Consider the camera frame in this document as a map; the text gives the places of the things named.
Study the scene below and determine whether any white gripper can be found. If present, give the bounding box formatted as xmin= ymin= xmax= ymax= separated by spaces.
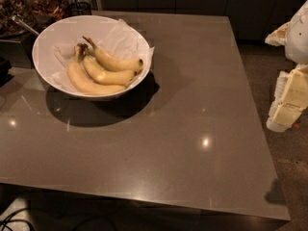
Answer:
xmin=265 ymin=0 xmax=308 ymax=133

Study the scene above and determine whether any yellow banana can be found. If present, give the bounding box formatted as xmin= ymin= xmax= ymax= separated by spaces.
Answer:
xmin=82 ymin=46 xmax=136 ymax=85
xmin=83 ymin=37 xmax=143 ymax=72
xmin=66 ymin=44 xmax=125 ymax=95

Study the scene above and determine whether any white ceramic bowl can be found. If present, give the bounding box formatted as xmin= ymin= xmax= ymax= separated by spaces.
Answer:
xmin=32 ymin=15 xmax=154 ymax=100

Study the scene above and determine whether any white paper liner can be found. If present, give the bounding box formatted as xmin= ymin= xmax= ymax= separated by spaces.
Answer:
xmin=48 ymin=15 xmax=154 ymax=98

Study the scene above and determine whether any glass jar with snacks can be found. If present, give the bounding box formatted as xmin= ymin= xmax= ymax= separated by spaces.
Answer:
xmin=0 ymin=0 xmax=68 ymax=39

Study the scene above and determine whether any dark wire basket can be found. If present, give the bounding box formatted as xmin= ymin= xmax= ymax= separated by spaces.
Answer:
xmin=68 ymin=2 xmax=91 ymax=16

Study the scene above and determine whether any metal spoon handle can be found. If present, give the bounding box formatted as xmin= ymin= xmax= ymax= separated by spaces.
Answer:
xmin=12 ymin=15 xmax=39 ymax=36

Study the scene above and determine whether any black cable on floor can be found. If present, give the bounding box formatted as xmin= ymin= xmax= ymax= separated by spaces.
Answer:
xmin=0 ymin=207 xmax=37 ymax=231

